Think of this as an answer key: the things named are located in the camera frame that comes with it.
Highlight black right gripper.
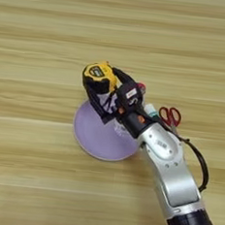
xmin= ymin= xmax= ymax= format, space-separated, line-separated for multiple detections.
xmin=82 ymin=63 xmax=162 ymax=142

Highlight yellow black tape measure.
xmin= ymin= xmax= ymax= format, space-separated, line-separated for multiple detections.
xmin=80 ymin=59 xmax=121 ymax=97

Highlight black box white label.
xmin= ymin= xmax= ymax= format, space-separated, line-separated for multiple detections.
xmin=113 ymin=80 xmax=145 ymax=111

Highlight white green glue stick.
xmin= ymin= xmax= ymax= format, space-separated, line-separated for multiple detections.
xmin=143 ymin=102 xmax=162 ymax=121

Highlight purple round plate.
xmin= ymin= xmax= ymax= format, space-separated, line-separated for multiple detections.
xmin=69 ymin=97 xmax=145 ymax=165

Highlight red handled scissors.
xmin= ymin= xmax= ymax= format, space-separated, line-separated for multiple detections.
xmin=155 ymin=106 xmax=184 ymax=134

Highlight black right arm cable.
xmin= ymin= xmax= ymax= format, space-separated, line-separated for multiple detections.
xmin=136 ymin=111 xmax=216 ymax=194

